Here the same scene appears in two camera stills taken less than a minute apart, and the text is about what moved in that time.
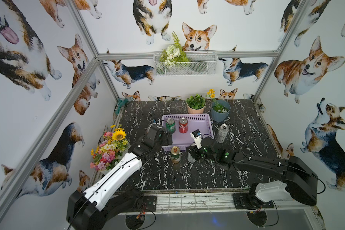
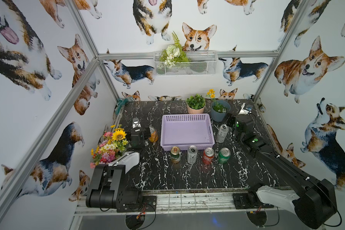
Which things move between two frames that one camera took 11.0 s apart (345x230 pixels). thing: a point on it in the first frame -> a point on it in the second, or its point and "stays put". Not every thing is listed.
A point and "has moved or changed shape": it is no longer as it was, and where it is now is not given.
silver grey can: x=190 y=157 stays put
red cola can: x=183 y=125 has moved or changed shape
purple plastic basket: x=201 y=121 stays put
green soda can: x=170 y=125 has moved or changed shape
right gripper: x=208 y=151 -> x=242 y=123
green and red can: x=175 y=155 stays put
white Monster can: x=224 y=129 stays put
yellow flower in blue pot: x=220 y=108 stays put
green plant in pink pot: x=195 y=104 stays put
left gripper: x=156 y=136 -> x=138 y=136
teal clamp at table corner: x=119 y=103 stays put
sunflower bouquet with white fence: x=110 y=150 stays put
